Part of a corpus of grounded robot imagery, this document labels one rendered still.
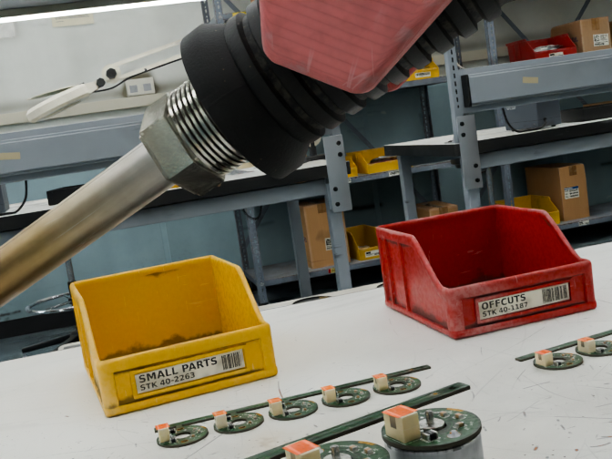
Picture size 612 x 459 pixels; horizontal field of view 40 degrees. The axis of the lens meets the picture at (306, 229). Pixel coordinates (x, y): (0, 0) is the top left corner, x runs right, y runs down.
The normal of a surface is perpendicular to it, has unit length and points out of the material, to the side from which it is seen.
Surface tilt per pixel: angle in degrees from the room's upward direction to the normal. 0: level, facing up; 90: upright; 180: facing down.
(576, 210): 90
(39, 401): 0
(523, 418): 0
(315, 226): 90
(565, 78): 90
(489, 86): 90
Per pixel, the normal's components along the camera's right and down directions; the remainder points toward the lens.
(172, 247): 0.23, 0.09
